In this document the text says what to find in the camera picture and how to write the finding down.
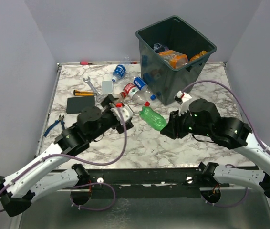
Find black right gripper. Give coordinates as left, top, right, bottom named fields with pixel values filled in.
left=161, top=106, right=212, bottom=139

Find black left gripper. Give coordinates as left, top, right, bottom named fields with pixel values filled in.
left=88, top=94, right=133, bottom=142

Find green plastic bottle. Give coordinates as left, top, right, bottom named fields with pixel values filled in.
left=139, top=106, right=167, bottom=132

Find red label water bottle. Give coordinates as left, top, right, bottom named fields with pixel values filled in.
left=123, top=83, right=150, bottom=106

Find large orange label bottle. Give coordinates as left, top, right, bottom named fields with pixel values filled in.
left=158, top=50, right=188, bottom=69

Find orange juice bottle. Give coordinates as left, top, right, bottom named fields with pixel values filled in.
left=189, top=50, right=208, bottom=62

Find red cap bottle small label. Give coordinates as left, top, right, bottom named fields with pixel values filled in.
left=113, top=92, right=126, bottom=103

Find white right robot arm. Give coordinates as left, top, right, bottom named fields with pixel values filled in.
left=160, top=99, right=270, bottom=199

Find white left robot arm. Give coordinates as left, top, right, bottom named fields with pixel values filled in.
left=0, top=95, right=134, bottom=217

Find pepsi bottle beside bin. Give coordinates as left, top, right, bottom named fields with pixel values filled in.
left=133, top=77, right=156, bottom=101

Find dark green plastic bin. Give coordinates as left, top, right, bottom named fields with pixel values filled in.
left=135, top=16, right=217, bottom=105

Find silver wrench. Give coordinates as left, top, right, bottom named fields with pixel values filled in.
left=83, top=77, right=104, bottom=102

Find white grey power bank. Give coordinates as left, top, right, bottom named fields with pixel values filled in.
left=101, top=80, right=114, bottom=94

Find blue label bottle far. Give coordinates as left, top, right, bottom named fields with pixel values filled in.
left=112, top=64, right=126, bottom=83

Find yellow utility knife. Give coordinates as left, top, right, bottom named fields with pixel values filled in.
left=73, top=90, right=95, bottom=96

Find black flat box left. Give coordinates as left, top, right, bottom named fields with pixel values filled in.
left=66, top=96, right=95, bottom=114

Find red screwdriver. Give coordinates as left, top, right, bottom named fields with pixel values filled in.
left=80, top=61, right=94, bottom=65

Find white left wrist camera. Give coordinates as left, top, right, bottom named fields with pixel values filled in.
left=110, top=103, right=134, bottom=124

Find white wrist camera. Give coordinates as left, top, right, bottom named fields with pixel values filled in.
left=110, top=103, right=134, bottom=124
left=174, top=91, right=192, bottom=116

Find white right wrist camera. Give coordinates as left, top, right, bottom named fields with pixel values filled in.
left=174, top=91, right=192, bottom=116

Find blue handled pliers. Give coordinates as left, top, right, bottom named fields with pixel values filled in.
left=43, top=115, right=65, bottom=137

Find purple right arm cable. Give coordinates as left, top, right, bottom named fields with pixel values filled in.
left=182, top=80, right=270, bottom=208

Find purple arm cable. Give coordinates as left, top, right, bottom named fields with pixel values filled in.
left=0, top=106, right=128, bottom=213
left=182, top=80, right=270, bottom=208

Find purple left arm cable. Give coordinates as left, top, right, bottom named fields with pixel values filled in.
left=0, top=106, right=128, bottom=213

